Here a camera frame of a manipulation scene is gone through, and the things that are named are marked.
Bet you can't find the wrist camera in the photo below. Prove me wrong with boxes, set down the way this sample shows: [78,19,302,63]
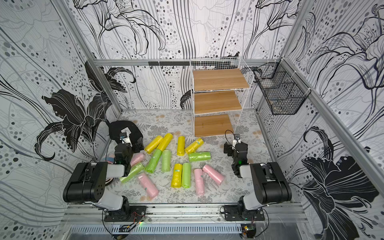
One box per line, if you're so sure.
[119,132,132,146]
[233,134,241,147]

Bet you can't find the pink roll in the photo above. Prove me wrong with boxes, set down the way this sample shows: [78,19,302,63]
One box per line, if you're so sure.
[194,169,205,196]
[203,165,225,186]
[138,173,159,200]
[130,153,146,167]

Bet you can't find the pale green roll middle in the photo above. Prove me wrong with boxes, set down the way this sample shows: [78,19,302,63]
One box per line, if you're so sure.
[162,149,172,173]

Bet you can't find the green roll front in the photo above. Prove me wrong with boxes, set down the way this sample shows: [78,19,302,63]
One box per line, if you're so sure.
[181,163,192,189]

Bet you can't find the black wire wall basket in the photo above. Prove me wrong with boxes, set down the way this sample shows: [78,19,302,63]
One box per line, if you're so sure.
[253,62,306,115]

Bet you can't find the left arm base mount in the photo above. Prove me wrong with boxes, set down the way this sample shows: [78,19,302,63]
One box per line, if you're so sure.
[103,205,147,223]

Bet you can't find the yellow roll upright middle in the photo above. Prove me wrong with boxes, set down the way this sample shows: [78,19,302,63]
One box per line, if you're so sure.
[177,136,185,157]

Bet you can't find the black cap with label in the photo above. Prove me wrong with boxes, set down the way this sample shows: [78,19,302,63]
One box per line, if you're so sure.
[108,121,144,153]

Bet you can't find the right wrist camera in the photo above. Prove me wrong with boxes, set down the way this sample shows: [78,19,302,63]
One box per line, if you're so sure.
[233,134,241,147]

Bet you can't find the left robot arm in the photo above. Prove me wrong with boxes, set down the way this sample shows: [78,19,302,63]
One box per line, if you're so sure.
[63,143,133,220]

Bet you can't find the green roll dark left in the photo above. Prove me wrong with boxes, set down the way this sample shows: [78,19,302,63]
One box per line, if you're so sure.
[145,149,163,174]

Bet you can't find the green roll near left arm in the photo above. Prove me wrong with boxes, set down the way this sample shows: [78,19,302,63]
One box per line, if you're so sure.
[120,162,145,184]

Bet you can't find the green roll lying sideways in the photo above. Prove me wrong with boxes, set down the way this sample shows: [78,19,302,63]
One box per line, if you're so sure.
[189,152,211,162]

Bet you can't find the pink plush toy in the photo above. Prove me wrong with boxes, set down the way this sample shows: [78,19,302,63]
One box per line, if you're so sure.
[101,154,115,164]

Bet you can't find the yellow roll far left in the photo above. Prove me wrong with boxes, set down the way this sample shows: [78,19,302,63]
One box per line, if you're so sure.
[145,136,163,154]

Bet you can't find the white slotted cable duct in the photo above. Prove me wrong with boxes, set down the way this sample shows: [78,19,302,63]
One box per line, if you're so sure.
[71,224,242,235]

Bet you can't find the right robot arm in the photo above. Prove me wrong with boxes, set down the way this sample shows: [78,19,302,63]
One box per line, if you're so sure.
[224,142,292,219]

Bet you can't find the yellow roll with label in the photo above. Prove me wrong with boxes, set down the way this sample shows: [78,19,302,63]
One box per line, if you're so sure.
[185,138,204,154]

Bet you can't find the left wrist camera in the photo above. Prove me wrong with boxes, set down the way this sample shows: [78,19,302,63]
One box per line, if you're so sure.
[119,132,132,146]

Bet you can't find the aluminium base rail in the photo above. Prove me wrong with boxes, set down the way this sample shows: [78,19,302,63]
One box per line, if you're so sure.
[62,203,309,224]

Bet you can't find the white wire three-tier shelf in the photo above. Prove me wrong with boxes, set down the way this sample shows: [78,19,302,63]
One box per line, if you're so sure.
[190,57,254,137]

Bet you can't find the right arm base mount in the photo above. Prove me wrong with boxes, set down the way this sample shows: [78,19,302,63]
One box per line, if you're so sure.
[220,205,265,222]

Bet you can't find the yellow roll front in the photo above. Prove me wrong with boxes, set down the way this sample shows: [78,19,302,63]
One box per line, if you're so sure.
[171,164,183,188]

